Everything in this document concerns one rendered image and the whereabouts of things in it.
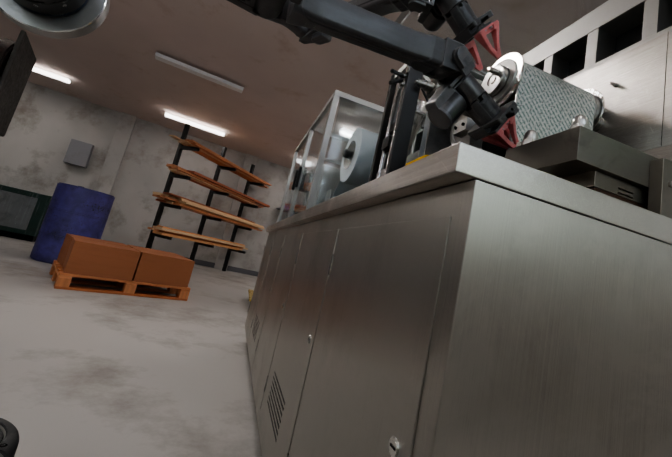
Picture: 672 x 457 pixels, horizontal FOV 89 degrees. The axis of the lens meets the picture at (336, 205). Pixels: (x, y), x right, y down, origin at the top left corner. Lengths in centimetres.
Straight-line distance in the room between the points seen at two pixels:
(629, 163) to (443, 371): 50
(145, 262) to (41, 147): 601
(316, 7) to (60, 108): 915
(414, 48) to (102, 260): 347
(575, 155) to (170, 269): 373
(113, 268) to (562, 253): 367
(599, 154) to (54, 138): 939
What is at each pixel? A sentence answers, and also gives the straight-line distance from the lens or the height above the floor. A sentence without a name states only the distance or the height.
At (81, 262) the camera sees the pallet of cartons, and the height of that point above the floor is 24.
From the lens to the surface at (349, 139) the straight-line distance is 181.
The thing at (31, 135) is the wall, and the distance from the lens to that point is 965.
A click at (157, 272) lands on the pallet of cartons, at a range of 396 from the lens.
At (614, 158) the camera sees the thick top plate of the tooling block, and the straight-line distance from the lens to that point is 74.
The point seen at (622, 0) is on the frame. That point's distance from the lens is 139.
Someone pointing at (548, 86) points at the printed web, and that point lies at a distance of 100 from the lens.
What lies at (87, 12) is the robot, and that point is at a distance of 95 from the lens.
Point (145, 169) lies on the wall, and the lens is 912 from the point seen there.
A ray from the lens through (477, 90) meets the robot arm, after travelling 82.
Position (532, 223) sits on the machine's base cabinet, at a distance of 50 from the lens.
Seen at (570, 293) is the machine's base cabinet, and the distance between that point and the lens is 54.
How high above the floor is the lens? 72
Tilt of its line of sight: 10 degrees up
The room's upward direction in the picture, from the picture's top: 13 degrees clockwise
